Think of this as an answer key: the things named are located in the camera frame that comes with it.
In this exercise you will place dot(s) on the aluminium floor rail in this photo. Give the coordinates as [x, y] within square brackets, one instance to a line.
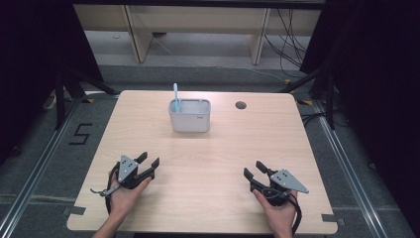
[350, 172]
[36, 168]

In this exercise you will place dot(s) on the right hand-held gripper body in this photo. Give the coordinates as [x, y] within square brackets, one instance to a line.
[285, 180]

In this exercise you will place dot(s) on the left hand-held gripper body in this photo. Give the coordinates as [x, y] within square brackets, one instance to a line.
[127, 169]

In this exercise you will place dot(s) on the person's right hand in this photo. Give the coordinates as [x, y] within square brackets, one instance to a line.
[280, 214]

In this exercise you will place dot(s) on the black curtain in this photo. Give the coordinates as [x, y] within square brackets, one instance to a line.
[379, 82]
[29, 66]

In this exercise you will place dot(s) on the grey tape strip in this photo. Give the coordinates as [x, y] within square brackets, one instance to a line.
[330, 218]
[74, 210]

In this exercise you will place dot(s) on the beige wooden desk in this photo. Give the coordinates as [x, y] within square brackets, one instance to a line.
[198, 20]

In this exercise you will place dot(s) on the light blue toothbrush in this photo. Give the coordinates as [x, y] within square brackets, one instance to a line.
[176, 95]

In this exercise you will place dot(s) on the black metal stand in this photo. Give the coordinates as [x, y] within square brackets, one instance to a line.
[330, 99]
[60, 99]

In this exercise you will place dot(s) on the grey plastic holder box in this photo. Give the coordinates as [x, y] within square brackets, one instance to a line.
[189, 119]

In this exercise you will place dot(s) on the yellow floor tape piece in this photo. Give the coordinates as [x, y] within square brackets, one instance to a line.
[307, 102]

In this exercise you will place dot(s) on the person's left hand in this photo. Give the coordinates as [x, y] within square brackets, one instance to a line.
[124, 200]

